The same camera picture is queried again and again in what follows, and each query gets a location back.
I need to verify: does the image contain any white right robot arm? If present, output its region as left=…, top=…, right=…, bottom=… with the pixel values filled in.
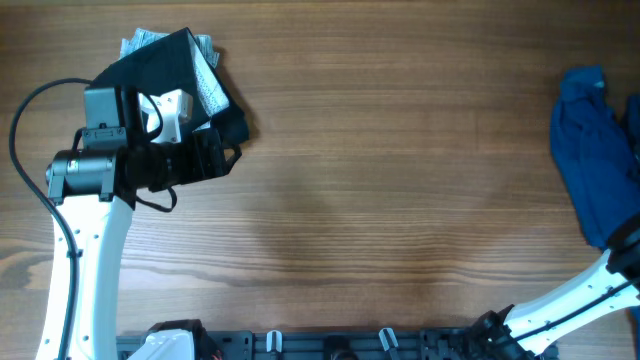
left=465, top=215, right=639, bottom=360

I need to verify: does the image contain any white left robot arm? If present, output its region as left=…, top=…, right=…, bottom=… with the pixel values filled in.
left=37, top=87, right=241, bottom=359

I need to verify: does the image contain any folded dark green garment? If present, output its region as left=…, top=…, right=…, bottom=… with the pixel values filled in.
left=92, top=28, right=249, bottom=145

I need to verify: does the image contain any folded light patterned garment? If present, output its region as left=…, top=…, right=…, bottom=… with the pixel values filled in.
left=119, top=28, right=230, bottom=118

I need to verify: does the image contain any crumpled blue garment pile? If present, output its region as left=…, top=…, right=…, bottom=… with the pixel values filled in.
left=550, top=65, right=639, bottom=250

